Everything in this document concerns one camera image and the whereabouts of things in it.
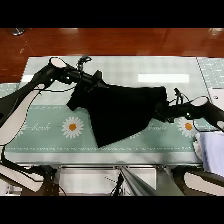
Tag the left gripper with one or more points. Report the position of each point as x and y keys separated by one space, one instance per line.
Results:
x=96 y=79

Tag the black garment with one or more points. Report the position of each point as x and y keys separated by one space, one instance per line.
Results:
x=120 y=110

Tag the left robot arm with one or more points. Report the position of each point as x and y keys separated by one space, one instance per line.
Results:
x=20 y=94

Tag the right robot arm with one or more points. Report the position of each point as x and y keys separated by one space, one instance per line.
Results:
x=206 y=109

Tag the light blue garment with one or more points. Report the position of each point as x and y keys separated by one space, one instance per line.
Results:
x=213 y=151

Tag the silver frame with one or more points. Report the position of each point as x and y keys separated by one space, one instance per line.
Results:
x=146 y=181

